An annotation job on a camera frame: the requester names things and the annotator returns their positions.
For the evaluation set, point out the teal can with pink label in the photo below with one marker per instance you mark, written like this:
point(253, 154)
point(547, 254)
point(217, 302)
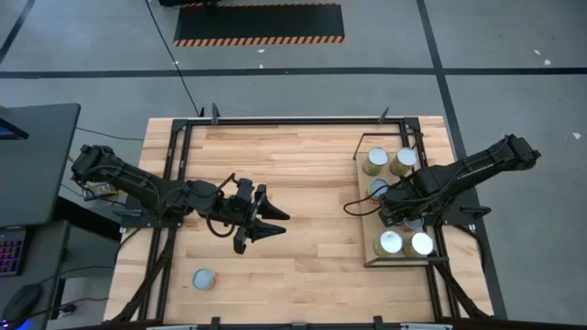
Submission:
point(378, 187)

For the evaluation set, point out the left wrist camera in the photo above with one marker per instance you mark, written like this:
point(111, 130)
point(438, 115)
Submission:
point(244, 189)

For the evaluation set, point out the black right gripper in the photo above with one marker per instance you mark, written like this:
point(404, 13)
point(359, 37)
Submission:
point(399, 208)

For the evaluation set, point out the silver-lidded can with reddish side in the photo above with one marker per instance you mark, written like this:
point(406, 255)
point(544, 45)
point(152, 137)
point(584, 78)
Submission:
point(202, 278)

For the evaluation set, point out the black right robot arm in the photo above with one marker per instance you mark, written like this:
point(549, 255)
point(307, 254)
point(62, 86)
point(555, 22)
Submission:
point(472, 167)

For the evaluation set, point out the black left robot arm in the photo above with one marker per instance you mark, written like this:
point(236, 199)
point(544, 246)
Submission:
point(137, 185)

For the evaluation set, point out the green can with red swirl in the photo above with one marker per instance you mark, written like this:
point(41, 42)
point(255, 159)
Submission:
point(390, 241)

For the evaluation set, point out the green pear label can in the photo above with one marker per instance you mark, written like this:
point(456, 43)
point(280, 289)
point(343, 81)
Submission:
point(421, 243)

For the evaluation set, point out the keyboard with lit keys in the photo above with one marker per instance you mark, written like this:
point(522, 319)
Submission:
point(11, 252)

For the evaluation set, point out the green can with fruit picture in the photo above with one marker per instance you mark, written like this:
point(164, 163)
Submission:
point(406, 157)
point(378, 157)

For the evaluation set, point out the lit computer screen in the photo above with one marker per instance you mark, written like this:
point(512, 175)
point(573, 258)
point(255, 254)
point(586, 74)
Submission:
point(9, 130)

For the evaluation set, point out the grey side table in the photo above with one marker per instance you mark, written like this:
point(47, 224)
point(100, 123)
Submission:
point(46, 256)

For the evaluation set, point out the black desk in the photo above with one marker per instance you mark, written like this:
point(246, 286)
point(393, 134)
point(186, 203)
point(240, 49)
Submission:
point(36, 174)

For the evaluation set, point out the black table rail frame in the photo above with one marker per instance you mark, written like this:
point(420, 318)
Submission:
point(298, 121)

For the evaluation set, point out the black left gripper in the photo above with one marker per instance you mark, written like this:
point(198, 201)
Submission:
point(238, 213)

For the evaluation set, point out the black computer mouse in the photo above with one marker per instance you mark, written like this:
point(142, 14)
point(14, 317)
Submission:
point(20, 302)

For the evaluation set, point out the black hazard-striped floor mat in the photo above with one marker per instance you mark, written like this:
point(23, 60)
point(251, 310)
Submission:
point(257, 23)

